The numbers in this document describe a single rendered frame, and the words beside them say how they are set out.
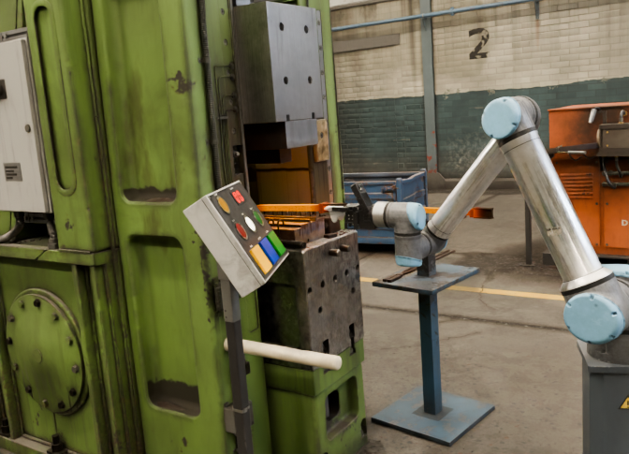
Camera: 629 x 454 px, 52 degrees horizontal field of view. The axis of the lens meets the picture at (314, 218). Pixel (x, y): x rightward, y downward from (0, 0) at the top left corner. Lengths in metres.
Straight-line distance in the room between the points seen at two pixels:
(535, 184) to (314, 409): 1.16
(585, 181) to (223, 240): 4.12
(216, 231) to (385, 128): 8.98
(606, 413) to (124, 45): 1.97
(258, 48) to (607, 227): 3.82
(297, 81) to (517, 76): 7.60
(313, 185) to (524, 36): 7.37
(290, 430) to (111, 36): 1.58
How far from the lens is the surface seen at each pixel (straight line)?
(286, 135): 2.30
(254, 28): 2.30
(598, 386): 2.17
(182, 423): 2.53
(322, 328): 2.43
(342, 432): 2.69
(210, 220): 1.73
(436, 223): 2.28
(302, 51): 2.42
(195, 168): 2.16
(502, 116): 1.95
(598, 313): 1.92
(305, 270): 2.30
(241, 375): 2.02
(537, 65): 9.73
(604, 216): 5.53
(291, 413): 2.57
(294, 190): 2.74
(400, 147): 10.52
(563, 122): 5.52
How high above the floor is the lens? 1.40
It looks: 10 degrees down
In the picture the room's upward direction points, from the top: 4 degrees counter-clockwise
